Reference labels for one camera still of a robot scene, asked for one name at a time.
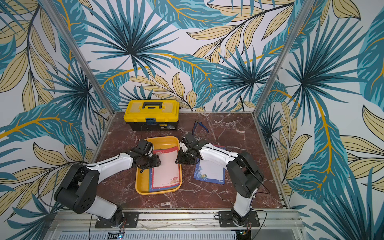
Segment yellow plastic tray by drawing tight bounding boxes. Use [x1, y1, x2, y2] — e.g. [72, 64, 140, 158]
[135, 136, 183, 195]

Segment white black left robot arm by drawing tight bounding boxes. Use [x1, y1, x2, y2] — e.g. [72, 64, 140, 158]
[54, 140, 162, 228]

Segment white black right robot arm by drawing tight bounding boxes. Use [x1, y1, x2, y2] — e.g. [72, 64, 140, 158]
[176, 133, 264, 227]

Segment stack of stationery papers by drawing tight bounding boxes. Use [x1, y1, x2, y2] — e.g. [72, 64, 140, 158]
[149, 167, 181, 192]

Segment yellow black toolbox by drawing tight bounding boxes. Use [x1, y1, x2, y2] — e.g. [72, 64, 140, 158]
[124, 100, 180, 131]

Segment blue handled pliers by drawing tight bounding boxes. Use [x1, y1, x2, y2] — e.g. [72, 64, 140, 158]
[192, 119, 210, 135]

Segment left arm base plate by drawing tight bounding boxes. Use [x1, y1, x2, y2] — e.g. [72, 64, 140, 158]
[95, 211, 140, 229]

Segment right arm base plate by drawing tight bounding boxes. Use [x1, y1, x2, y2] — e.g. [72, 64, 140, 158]
[215, 210, 261, 228]

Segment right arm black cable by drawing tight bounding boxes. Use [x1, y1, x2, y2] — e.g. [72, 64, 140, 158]
[206, 146, 271, 232]

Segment aluminium front rail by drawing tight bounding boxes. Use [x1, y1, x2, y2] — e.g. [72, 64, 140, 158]
[48, 209, 306, 234]

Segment aluminium left corner post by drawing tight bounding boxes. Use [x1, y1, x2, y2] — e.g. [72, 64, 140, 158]
[41, 0, 115, 115]

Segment aluminium corner post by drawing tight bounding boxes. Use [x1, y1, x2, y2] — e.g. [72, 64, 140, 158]
[41, 0, 115, 115]
[253, 0, 315, 119]

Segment aluminium right corner post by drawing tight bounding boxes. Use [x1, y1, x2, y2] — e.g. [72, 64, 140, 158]
[253, 0, 315, 119]

